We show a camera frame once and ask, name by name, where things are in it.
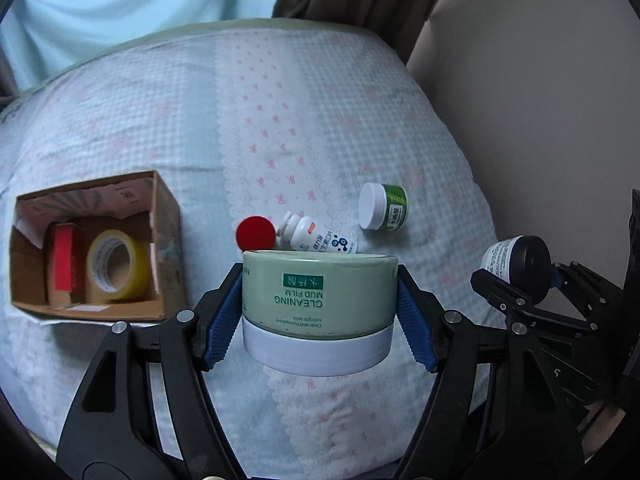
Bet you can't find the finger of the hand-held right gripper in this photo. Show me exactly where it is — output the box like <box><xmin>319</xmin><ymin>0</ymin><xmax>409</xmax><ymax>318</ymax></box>
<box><xmin>471</xmin><ymin>268</ymin><xmax>597</xmax><ymax>334</ymax></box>
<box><xmin>551</xmin><ymin>261</ymin><xmax>627</xmax><ymax>322</ymax></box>

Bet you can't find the black jar with white label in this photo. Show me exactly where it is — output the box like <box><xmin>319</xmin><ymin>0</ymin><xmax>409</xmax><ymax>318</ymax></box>
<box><xmin>481</xmin><ymin>236</ymin><xmax>553</xmax><ymax>306</ymax></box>

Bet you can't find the cardboard box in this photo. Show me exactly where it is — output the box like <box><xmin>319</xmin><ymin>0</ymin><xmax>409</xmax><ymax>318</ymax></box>
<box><xmin>10</xmin><ymin>170</ymin><xmax>190</xmax><ymax>322</ymax></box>

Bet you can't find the light blue curtain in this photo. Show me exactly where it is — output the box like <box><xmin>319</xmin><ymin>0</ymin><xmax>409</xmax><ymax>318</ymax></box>
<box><xmin>0</xmin><ymin>0</ymin><xmax>297</xmax><ymax>97</ymax></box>

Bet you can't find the red round lid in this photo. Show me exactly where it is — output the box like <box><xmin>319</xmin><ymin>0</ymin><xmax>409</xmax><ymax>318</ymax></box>
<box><xmin>236</xmin><ymin>216</ymin><xmax>276</xmax><ymax>252</ymax></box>

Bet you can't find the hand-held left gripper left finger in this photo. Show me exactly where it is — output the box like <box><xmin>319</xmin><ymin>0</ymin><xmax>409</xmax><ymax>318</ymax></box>
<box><xmin>56</xmin><ymin>262</ymin><xmax>246</xmax><ymax>480</ymax></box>

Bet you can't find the pale green jar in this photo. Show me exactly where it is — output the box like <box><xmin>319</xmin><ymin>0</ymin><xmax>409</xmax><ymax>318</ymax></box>
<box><xmin>241</xmin><ymin>249</ymin><xmax>400</xmax><ymax>377</ymax></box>

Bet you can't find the white pill bottle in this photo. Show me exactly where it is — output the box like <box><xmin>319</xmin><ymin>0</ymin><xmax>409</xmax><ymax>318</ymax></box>
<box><xmin>276</xmin><ymin>211</ymin><xmax>360</xmax><ymax>255</ymax></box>

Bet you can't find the yellow tape roll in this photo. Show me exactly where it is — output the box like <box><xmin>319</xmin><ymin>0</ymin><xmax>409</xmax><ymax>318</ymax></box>
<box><xmin>86</xmin><ymin>230</ymin><xmax>150</xmax><ymax>302</ymax></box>

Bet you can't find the checked floral bedspread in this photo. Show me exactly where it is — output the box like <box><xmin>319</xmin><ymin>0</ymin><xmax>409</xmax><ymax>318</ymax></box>
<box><xmin>0</xmin><ymin>20</ymin><xmax>497</xmax><ymax>466</ymax></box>

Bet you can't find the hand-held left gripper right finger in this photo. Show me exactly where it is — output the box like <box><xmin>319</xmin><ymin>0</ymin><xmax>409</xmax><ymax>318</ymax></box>
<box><xmin>395</xmin><ymin>265</ymin><xmax>587</xmax><ymax>480</ymax></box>

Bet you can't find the small green jar, white lid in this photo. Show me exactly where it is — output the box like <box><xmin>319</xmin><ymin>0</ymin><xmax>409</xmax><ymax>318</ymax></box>
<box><xmin>358</xmin><ymin>182</ymin><xmax>409</xmax><ymax>232</ymax></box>

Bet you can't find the red flat box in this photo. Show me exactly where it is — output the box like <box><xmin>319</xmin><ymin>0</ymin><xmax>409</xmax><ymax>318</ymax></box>
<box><xmin>46</xmin><ymin>222</ymin><xmax>87</xmax><ymax>306</ymax></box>

